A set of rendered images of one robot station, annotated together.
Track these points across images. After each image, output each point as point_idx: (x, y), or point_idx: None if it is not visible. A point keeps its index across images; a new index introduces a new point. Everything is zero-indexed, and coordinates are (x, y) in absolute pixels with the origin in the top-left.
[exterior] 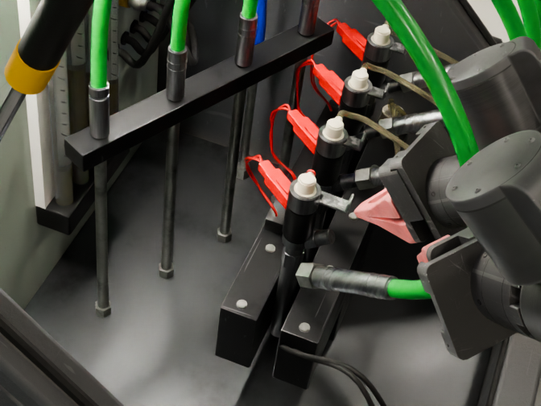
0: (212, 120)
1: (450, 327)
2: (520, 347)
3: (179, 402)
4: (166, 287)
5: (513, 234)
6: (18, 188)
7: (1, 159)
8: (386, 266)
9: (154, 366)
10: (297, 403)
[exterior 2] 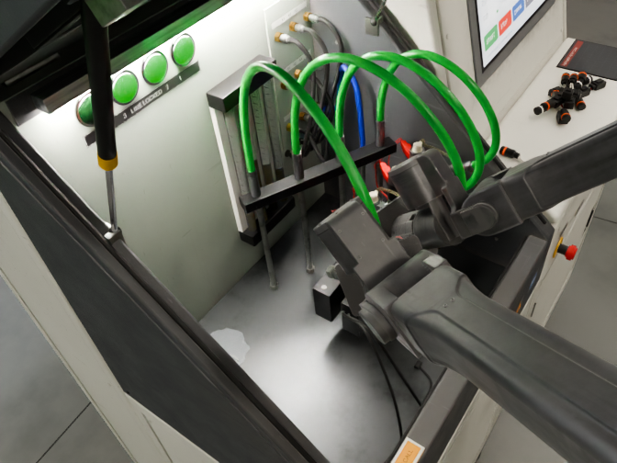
0: (351, 192)
1: (348, 298)
2: None
3: (300, 337)
4: (308, 278)
5: (335, 247)
6: (226, 220)
7: (211, 205)
8: None
9: (293, 317)
10: (363, 344)
